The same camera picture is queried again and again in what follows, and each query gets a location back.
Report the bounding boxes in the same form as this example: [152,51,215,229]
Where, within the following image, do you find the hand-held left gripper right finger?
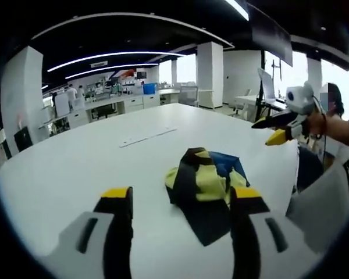
[230,187,318,279]

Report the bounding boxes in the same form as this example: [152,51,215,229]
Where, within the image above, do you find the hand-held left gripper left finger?
[42,187,134,279]

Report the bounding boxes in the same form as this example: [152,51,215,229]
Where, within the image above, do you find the yellow black blue garment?
[165,147,250,247]

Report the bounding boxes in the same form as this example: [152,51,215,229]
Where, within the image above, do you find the white template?
[119,127,177,148]

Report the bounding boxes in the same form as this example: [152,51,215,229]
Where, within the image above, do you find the person's right hand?
[307,112,328,140]

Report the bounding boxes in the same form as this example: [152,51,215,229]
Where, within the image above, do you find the white background desk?
[234,94,286,117]

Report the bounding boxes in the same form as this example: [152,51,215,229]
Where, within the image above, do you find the tilted white monitor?
[257,67,283,103]

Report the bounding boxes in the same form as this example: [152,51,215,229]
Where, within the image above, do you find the person's dark trousers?
[295,146,324,191]

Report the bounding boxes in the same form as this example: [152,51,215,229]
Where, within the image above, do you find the black hanging ceiling panel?
[248,4,294,67]

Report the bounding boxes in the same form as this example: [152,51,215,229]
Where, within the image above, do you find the person's white shirt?
[284,144,349,255]

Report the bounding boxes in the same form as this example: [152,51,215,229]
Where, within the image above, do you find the grey office chair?
[180,86,199,107]

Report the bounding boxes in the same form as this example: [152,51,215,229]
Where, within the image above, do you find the black chair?
[13,127,33,152]

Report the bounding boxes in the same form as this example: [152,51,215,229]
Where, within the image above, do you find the straight ceiling light strip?
[224,0,250,22]

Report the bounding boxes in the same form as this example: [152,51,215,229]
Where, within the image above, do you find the white cabinet counter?
[83,92,161,120]

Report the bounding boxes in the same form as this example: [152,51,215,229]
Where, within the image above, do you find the short curved ceiling light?
[65,62,161,80]

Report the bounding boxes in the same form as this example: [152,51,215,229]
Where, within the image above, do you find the long curved ceiling light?
[47,51,187,72]

